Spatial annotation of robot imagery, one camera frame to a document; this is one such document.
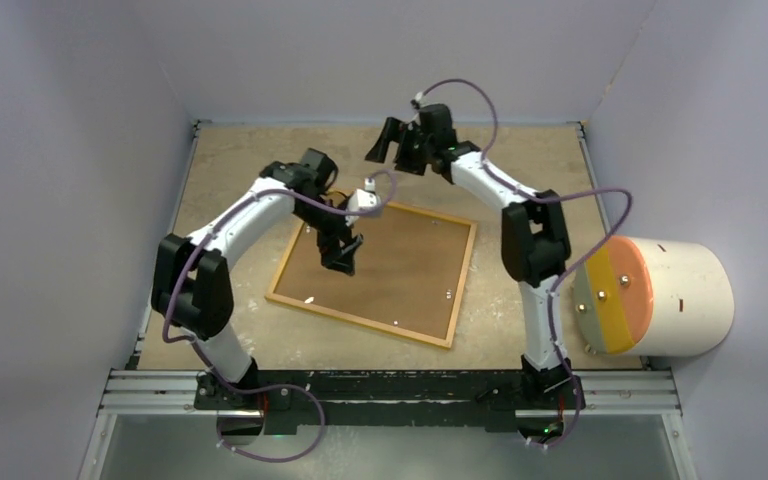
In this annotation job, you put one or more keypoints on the aluminium rail frame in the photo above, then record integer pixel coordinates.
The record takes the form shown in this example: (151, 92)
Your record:
(148, 428)

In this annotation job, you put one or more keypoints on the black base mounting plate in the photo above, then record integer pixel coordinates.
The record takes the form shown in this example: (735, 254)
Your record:
(498, 401)

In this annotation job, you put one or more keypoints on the white cylinder container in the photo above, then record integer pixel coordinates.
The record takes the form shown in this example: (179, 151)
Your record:
(644, 297)

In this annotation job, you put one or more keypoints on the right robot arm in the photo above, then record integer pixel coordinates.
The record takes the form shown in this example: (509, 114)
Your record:
(534, 245)

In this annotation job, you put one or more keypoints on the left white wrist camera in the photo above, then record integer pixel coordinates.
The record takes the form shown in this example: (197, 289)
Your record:
(363, 202)

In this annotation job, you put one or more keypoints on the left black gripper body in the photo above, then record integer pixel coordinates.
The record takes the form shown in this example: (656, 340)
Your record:
(329, 226)

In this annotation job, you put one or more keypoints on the yellow picture frame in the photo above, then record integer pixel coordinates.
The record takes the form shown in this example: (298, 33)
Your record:
(357, 318)

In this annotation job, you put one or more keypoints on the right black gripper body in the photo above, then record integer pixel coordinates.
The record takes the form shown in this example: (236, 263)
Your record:
(414, 153)

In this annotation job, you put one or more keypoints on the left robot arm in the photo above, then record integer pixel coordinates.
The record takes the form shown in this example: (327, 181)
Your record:
(192, 288)

